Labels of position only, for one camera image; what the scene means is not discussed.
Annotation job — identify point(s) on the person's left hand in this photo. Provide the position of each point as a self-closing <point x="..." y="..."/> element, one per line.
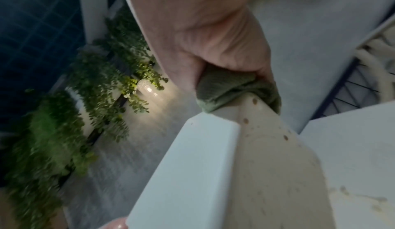
<point x="115" y="224"/>

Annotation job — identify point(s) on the person's right hand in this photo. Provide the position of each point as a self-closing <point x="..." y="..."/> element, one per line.
<point x="203" y="28"/>

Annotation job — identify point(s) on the green cleaning cloth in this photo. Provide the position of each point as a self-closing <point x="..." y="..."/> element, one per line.
<point x="225" y="89"/>

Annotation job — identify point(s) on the white ceramic vase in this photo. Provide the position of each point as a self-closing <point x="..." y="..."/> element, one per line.
<point x="147" y="89"/>

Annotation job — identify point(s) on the bushy green plant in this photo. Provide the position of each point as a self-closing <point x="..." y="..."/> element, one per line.
<point x="40" y="150"/>

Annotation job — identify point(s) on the trailing green leafy plant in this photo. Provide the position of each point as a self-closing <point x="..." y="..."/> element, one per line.
<point x="105" y="77"/>

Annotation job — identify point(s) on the cream wicker chair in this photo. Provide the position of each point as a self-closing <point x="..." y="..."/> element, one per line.
<point x="378" y="59"/>

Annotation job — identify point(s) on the white panel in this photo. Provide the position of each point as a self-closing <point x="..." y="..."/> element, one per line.
<point x="355" y="155"/>

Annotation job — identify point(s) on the white wooden rail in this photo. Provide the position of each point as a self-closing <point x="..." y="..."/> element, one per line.
<point x="185" y="174"/>

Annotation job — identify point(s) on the white post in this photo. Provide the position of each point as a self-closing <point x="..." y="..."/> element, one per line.
<point x="92" y="8"/>

